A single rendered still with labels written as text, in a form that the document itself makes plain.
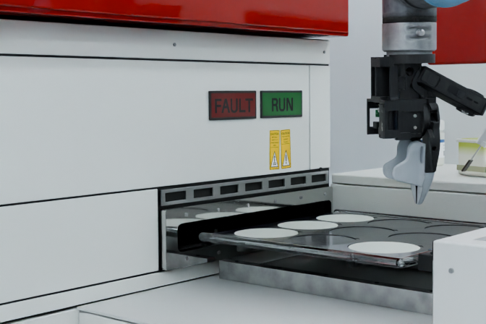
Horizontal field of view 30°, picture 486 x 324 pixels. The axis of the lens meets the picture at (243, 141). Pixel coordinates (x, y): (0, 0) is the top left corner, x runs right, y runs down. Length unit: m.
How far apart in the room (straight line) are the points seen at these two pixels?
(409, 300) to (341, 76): 3.15
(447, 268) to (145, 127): 0.57
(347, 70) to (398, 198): 2.77
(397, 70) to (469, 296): 0.40
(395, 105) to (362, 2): 3.29
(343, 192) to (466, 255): 0.77
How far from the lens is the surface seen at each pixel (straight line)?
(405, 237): 1.40
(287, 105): 1.63
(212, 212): 1.48
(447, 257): 0.99
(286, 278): 1.39
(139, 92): 1.37
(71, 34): 1.29
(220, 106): 1.50
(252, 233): 1.43
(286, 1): 1.56
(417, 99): 1.27
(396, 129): 1.26
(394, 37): 1.27
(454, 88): 1.30
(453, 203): 1.61
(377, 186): 1.69
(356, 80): 4.46
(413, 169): 1.29
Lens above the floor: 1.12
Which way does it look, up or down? 3 degrees down
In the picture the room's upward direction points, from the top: straight up
